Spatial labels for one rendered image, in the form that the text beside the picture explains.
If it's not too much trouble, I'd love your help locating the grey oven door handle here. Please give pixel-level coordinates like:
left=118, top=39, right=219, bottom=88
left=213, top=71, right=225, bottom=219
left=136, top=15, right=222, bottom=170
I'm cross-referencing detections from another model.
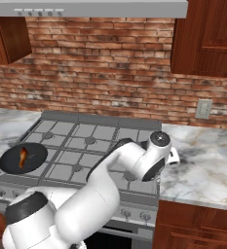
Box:
left=98, top=226, right=158, bottom=241

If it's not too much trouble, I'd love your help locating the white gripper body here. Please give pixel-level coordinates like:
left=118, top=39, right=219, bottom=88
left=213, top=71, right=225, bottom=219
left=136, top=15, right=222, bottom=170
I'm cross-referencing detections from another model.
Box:
left=169, top=147, right=181, bottom=166

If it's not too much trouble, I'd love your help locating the grey range hood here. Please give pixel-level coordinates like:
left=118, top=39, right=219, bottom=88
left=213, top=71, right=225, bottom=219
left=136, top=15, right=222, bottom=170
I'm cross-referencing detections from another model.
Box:
left=0, top=0, right=189, bottom=19

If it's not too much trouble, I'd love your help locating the grey stove with hob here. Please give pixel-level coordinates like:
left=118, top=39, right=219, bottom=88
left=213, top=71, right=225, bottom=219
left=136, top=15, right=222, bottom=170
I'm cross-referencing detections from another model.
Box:
left=0, top=110, right=164, bottom=249

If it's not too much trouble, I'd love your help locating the wooden wall cupboard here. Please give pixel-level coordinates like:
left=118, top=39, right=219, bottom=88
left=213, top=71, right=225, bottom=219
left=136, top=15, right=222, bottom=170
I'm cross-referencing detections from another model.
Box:
left=0, top=16, right=33, bottom=66
left=170, top=0, right=227, bottom=79

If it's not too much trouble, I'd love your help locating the grey wall outlet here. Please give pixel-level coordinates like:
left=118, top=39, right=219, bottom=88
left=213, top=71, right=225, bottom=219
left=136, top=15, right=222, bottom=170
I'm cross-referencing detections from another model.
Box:
left=195, top=98, right=214, bottom=121

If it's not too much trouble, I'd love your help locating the black frying pan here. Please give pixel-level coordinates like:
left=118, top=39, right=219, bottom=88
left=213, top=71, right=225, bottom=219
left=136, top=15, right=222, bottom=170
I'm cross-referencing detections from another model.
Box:
left=0, top=142, right=50, bottom=175

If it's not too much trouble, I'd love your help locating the brown chicken drumstick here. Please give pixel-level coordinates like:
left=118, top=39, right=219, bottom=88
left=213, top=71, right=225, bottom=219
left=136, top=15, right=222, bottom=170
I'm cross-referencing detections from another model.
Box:
left=19, top=146, right=29, bottom=169

